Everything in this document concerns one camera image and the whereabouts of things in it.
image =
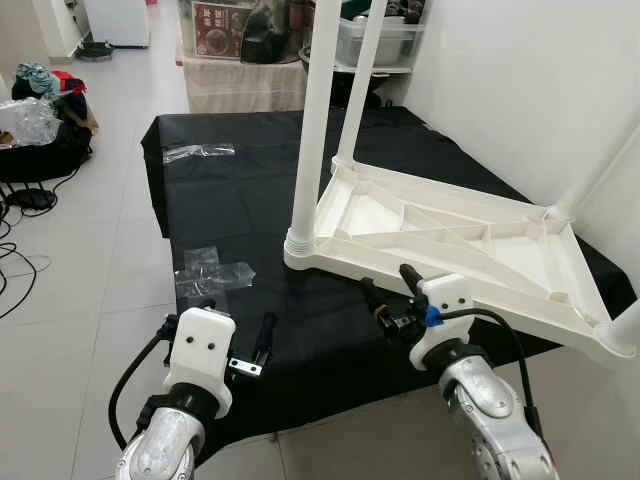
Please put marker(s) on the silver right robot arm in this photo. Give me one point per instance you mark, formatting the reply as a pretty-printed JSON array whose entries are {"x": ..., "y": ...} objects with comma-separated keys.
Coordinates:
[{"x": 490, "y": 420}]

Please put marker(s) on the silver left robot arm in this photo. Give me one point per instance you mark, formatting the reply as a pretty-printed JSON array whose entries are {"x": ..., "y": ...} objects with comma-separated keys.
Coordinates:
[{"x": 165, "y": 440}]

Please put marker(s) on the white plastic children table top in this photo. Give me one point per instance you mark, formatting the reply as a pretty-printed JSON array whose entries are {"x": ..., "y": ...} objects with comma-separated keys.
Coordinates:
[{"x": 450, "y": 250}]

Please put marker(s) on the black tablecloth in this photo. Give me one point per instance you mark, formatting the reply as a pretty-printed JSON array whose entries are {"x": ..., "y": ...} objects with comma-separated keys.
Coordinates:
[{"x": 250, "y": 200}]

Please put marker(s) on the clear tape strip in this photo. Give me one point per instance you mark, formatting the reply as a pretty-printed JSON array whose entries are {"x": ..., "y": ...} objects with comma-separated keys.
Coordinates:
[{"x": 200, "y": 152}]

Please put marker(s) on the black round device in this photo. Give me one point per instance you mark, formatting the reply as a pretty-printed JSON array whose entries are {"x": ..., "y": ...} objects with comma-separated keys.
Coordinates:
[{"x": 35, "y": 200}]

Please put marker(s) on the black wok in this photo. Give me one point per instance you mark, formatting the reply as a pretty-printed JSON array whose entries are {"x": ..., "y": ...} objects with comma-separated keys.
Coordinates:
[{"x": 345, "y": 85}]

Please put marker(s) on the beige wicker basket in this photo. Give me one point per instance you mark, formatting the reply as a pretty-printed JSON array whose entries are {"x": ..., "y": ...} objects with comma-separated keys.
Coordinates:
[{"x": 245, "y": 85}]

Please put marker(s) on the clear plastic bag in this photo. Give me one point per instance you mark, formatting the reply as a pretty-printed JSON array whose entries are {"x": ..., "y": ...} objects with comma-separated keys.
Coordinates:
[{"x": 25, "y": 122}]

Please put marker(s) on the black round floor stand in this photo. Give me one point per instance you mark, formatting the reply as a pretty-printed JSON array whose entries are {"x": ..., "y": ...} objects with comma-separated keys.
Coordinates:
[{"x": 97, "y": 50}]

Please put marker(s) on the clear box with orange lid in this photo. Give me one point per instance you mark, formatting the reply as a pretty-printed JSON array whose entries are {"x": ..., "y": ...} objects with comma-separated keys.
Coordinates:
[{"x": 215, "y": 28}]

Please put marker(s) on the white appliance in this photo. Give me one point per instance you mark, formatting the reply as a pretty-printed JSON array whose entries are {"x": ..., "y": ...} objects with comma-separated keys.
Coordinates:
[{"x": 115, "y": 20}]

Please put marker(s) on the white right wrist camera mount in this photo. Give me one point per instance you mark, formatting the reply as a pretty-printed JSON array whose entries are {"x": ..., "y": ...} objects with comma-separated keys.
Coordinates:
[{"x": 445, "y": 310}]

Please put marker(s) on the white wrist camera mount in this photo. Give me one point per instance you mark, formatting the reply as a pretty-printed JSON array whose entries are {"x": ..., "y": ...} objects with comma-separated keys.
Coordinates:
[
  {"x": 445, "y": 310},
  {"x": 200, "y": 345}
]

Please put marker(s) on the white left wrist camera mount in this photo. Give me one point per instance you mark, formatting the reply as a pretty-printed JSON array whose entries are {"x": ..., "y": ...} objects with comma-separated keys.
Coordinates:
[{"x": 200, "y": 345}]

